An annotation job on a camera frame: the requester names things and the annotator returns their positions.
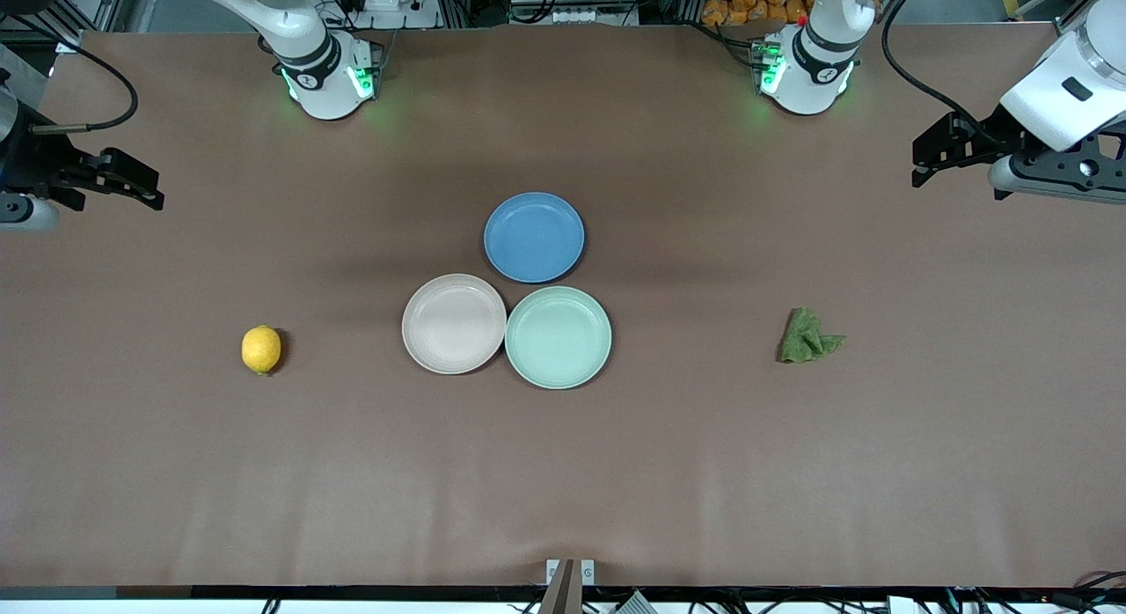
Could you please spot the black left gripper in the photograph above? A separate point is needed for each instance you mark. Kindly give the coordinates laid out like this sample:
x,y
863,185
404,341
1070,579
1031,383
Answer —
x,y
991,135

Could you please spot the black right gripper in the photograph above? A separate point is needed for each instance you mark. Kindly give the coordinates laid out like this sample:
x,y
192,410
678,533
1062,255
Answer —
x,y
33,163

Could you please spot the yellow lemon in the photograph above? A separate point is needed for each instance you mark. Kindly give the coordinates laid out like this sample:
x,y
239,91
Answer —
x,y
261,349

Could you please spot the green lettuce leaf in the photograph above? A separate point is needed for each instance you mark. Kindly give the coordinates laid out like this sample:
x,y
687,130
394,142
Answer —
x,y
802,339

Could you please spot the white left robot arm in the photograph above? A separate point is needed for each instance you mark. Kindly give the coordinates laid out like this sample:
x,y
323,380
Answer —
x,y
809,77

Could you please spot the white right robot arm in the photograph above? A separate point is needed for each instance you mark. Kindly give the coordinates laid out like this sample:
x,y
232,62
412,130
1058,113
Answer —
x,y
325,86

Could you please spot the bag of oranges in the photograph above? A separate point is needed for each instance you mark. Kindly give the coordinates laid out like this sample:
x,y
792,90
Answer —
x,y
756,3

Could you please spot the white power strip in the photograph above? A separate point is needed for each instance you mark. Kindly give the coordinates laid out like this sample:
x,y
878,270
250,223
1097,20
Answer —
x,y
387,3

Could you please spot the pink plate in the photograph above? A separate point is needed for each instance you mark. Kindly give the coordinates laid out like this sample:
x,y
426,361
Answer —
x,y
454,324

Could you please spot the blue plate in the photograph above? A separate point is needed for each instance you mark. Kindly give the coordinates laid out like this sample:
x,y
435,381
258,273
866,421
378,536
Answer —
x,y
534,237

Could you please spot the mint green plate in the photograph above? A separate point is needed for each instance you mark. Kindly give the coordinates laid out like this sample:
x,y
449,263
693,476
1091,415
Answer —
x,y
559,337

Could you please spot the brown table cover sheet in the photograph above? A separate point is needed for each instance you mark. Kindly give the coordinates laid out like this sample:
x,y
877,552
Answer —
x,y
563,473

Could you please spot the grey ribbed adapter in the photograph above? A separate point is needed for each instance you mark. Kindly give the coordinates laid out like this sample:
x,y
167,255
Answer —
x,y
635,603

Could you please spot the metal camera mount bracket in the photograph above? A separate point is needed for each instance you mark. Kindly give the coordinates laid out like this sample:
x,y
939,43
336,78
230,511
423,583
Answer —
x,y
570,588

